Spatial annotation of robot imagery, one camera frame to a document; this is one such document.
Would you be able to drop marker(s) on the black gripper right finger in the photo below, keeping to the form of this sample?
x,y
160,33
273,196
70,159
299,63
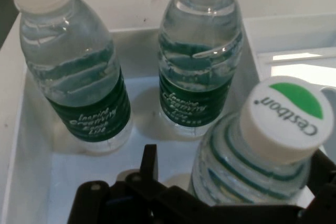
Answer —
x,y
324,182

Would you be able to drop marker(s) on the clear water bottle green label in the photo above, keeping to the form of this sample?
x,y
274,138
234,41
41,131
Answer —
x,y
78,77
199,77
249,169

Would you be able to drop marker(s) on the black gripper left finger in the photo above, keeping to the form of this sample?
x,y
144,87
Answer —
x,y
118,203

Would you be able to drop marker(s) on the white and blue cardboard box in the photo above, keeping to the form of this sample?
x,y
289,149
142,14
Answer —
x,y
144,51

